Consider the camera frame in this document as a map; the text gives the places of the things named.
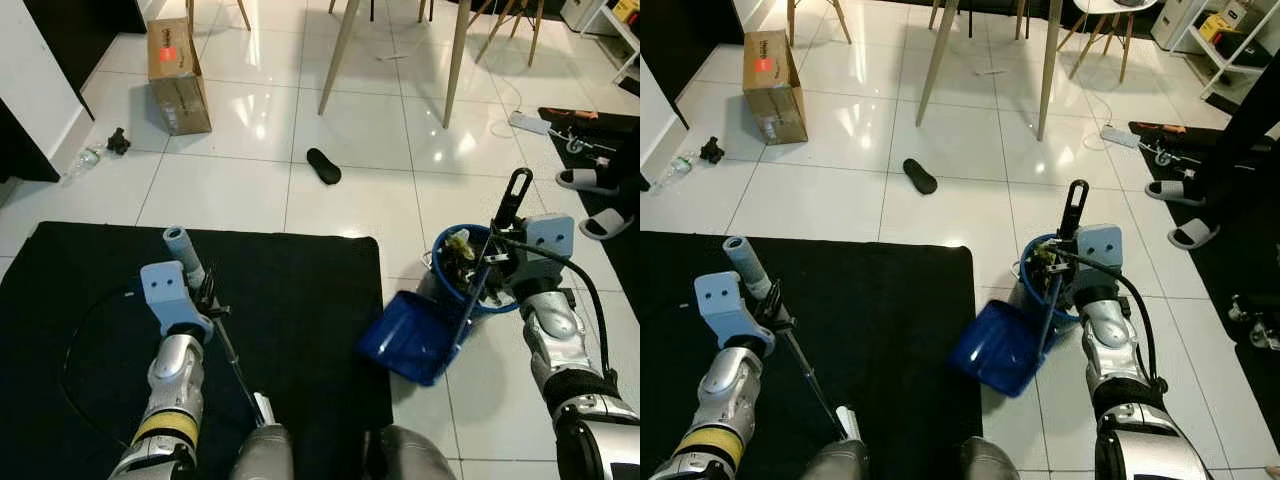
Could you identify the white seat wooden chair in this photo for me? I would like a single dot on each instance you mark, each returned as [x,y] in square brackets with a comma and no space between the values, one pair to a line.
[1110,8]
[510,25]

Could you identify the person leg in dark trousers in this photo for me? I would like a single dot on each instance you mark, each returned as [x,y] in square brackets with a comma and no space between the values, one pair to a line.
[628,170]
[1245,130]

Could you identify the broom with grey grip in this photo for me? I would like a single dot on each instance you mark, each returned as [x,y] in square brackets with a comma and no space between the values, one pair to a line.
[742,262]
[183,250]

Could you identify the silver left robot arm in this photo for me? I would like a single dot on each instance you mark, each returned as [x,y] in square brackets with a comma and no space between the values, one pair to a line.
[175,372]
[722,385]

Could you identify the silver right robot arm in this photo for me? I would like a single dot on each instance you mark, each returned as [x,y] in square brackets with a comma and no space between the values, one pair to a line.
[550,335]
[1110,335]

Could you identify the clear plastic bottle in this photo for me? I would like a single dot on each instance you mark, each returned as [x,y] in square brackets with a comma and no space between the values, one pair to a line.
[678,170]
[85,160]

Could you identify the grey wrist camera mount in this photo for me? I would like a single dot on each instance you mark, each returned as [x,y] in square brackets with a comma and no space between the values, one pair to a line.
[722,300]
[548,238]
[1100,248]
[165,290]

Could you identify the wooden table leg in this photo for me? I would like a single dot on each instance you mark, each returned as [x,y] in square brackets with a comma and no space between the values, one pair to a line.
[937,65]
[1050,75]
[338,60]
[457,70]

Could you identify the small black object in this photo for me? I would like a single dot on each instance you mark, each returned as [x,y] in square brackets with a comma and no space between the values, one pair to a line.
[712,151]
[119,142]

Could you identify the brown cardboard box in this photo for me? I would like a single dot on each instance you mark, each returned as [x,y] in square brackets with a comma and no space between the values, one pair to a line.
[180,90]
[775,100]

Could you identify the yellowish trash pile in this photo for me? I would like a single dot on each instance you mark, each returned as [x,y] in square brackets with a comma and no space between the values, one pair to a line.
[458,248]
[1042,260]

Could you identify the large black floor mat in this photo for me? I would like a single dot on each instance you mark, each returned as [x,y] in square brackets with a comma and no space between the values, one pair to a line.
[880,310]
[300,300]

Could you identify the grey robot leg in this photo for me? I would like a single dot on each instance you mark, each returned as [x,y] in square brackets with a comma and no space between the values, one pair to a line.
[262,455]
[1000,460]
[415,455]
[832,462]

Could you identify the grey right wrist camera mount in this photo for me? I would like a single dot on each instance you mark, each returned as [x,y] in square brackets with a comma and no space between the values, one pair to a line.
[548,238]
[1100,248]

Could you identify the blue plastic bucket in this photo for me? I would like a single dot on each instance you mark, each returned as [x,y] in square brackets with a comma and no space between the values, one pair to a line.
[441,272]

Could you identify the black floor mat with tools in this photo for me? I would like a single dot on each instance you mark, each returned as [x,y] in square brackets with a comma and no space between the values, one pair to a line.
[1240,250]
[560,150]

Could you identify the black machine part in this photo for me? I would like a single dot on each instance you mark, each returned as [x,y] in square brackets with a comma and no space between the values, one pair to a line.
[1258,320]

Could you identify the white power strip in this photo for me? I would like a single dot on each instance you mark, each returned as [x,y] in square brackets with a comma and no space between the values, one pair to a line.
[530,123]
[1120,136]

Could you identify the grey right robot leg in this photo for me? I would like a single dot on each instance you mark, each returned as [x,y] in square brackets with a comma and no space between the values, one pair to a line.
[1000,460]
[415,455]

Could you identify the wooden chair with splayed legs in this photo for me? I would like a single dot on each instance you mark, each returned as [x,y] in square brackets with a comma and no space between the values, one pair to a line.
[215,8]
[818,15]

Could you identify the grey left robot leg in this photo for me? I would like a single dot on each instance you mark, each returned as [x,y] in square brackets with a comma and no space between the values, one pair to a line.
[262,455]
[832,462]

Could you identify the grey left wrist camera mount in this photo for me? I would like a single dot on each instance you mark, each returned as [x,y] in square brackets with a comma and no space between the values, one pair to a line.
[165,290]
[722,300]

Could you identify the white shelf rack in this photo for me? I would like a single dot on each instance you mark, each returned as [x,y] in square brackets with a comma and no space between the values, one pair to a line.
[615,30]
[1225,40]

